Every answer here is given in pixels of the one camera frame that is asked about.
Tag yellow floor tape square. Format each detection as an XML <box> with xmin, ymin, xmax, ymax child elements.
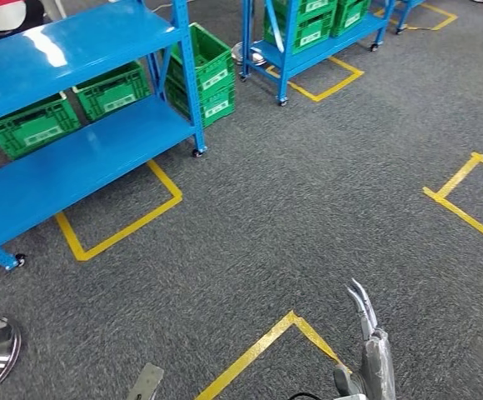
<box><xmin>194</xmin><ymin>310</ymin><xmax>353</xmax><ymax>400</ymax></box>
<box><xmin>422</xmin><ymin>151</ymin><xmax>483</xmax><ymax>253</ymax></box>

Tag blue metal shelf rack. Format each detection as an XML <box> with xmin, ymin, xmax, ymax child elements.
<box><xmin>239</xmin><ymin>0</ymin><xmax>398</xmax><ymax>107</ymax></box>
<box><xmin>0</xmin><ymin>0</ymin><xmax>208</xmax><ymax>273</ymax></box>

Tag dark flat robot plate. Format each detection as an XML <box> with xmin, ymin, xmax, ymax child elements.
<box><xmin>126</xmin><ymin>362</ymin><xmax>165</xmax><ymax>400</ymax></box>

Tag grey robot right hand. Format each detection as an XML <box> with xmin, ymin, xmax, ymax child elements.
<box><xmin>333</xmin><ymin>277</ymin><xmax>398</xmax><ymax>400</ymax></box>

